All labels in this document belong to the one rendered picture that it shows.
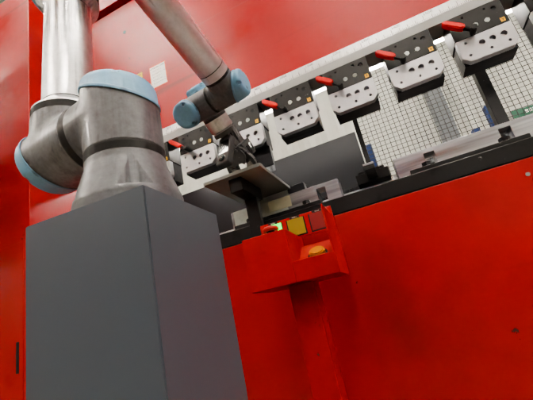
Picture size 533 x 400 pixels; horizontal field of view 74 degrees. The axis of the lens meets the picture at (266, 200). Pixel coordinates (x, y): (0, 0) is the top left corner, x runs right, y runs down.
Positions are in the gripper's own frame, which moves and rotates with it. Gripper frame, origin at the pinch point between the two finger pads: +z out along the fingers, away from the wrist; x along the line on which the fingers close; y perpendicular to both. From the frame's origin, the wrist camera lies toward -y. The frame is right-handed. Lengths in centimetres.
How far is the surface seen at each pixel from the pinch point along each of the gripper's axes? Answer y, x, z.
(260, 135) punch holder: 17.6, -2.8, -10.8
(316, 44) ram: 39, -30, -27
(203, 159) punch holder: 13.5, 20.7, -13.3
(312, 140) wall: 462, 131, 106
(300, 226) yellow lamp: -20.5, -17.2, 9.3
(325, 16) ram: 46, -36, -33
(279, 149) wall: 453, 188, 93
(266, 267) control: -39.5, -14.7, 6.6
